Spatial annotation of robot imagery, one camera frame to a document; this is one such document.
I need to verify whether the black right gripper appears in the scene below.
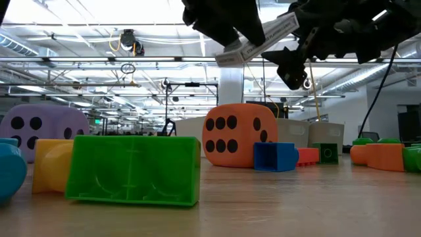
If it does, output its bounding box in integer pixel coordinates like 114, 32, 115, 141
261, 0, 401, 92

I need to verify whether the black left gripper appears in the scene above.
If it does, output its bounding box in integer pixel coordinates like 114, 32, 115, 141
181, 0, 266, 47

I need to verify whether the white playing card deck box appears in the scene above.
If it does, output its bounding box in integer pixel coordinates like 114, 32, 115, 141
215, 12, 301, 68

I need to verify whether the small dark green block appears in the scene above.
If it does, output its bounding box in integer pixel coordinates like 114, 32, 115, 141
312, 142, 339, 165

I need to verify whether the red-orange toy block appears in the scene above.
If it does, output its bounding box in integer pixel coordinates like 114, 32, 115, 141
297, 147, 320, 167

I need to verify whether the orange foam die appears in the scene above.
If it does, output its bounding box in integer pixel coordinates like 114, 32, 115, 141
201, 103, 279, 169

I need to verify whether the large orange toy block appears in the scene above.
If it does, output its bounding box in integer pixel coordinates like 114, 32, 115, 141
349, 143, 405, 172

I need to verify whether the large green toy block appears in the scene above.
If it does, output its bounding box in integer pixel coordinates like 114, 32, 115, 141
64, 134, 201, 207

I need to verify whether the purple foam die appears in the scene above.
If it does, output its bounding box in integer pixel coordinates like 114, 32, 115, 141
0, 104, 90, 164

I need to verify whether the yellow toy block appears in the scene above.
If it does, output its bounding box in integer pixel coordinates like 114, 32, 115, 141
32, 138, 75, 194

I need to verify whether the light blue toy block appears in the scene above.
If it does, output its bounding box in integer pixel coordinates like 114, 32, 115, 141
0, 138, 28, 205

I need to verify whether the white building column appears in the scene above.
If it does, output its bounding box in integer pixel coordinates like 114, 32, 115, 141
218, 67, 244, 105

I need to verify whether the black monitor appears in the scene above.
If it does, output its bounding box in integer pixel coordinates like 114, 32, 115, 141
269, 101, 285, 119

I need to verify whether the white plastic storage bin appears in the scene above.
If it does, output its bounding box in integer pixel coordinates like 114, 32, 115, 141
174, 116, 207, 158
307, 122, 345, 155
275, 118, 310, 149

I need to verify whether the grey office chair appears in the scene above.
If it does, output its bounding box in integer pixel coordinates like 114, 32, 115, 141
358, 131, 381, 144

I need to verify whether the yellow hanging cable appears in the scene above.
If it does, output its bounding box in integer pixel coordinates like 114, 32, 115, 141
308, 59, 322, 122

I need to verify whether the black hanging cable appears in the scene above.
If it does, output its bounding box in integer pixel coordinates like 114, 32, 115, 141
260, 59, 268, 105

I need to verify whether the black metal stand frame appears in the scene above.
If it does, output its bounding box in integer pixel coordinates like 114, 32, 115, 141
164, 82, 220, 132

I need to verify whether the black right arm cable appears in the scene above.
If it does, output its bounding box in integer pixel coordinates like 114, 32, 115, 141
357, 44, 399, 138

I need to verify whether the dark wall screen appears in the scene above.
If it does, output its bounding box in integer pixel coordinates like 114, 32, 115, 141
397, 104, 421, 143

